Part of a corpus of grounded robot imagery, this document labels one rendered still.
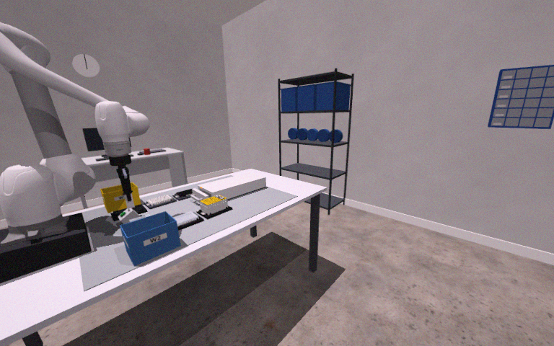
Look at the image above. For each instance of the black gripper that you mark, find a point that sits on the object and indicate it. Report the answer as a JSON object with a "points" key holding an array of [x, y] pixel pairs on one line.
{"points": [[123, 174]]}

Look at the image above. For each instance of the grey bench mat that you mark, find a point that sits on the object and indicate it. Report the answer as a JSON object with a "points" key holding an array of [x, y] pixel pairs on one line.
{"points": [[110, 258]]}

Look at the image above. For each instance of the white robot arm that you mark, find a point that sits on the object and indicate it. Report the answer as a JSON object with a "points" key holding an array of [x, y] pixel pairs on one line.
{"points": [[31, 195]]}

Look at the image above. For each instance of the blue bin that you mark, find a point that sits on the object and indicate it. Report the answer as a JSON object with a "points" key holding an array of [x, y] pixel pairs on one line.
{"points": [[150, 237]]}

